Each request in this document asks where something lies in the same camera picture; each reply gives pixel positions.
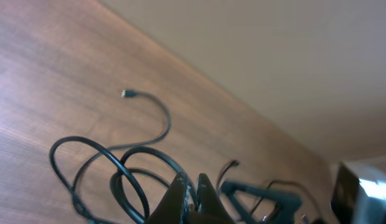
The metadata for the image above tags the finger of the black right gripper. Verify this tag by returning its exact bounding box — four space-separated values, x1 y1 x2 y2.
220 181 303 224

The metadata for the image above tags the thin black micro usb cable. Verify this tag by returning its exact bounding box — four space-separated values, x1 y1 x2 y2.
215 159 324 224

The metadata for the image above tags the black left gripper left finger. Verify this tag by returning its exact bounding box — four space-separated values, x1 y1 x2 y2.
145 172 189 224

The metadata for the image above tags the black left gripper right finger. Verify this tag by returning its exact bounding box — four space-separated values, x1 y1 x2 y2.
195 173 235 224

